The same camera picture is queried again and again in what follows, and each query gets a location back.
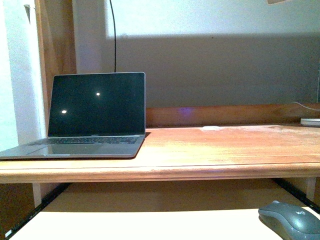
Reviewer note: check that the dark grey wireless mouse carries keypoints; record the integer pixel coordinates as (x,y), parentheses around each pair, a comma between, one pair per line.
(289,221)

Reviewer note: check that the wooden desk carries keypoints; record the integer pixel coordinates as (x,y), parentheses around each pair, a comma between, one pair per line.
(255,141)

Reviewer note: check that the wooden keyboard tray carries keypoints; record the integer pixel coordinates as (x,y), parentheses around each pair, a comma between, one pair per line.
(159,210)

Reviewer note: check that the grey open laptop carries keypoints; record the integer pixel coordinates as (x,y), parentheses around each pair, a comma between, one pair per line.
(97,115)

